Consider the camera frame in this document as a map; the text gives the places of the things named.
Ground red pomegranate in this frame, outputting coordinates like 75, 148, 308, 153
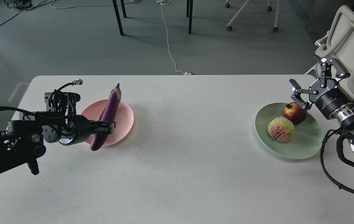
283, 102, 308, 125

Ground white office chair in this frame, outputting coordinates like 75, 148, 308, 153
315, 5, 354, 99

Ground pink plate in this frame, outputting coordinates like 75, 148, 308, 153
81, 99, 134, 147

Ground purple eggplant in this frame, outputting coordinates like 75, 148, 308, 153
90, 83, 122, 151

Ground light green plate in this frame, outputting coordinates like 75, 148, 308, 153
255, 103, 323, 160

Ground black floor cables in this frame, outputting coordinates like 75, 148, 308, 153
0, 0, 53, 37

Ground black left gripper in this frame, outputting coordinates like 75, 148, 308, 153
59, 115, 116, 146

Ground black table leg left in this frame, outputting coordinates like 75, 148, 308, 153
112, 0, 127, 36

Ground black table leg right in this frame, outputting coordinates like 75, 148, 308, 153
186, 0, 193, 34

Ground red chili pepper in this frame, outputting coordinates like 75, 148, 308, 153
98, 108, 105, 121

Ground black table leg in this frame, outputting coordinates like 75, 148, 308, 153
112, 0, 127, 36
186, 0, 193, 34

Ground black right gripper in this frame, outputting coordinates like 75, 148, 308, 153
289, 55, 354, 120

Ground white floor cable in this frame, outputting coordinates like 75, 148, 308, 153
156, 0, 191, 75

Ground white chair wheeled base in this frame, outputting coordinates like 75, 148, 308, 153
227, 0, 282, 32

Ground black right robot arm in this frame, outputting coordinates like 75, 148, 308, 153
289, 55, 354, 194

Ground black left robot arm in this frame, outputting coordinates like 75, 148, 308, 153
0, 79, 116, 175

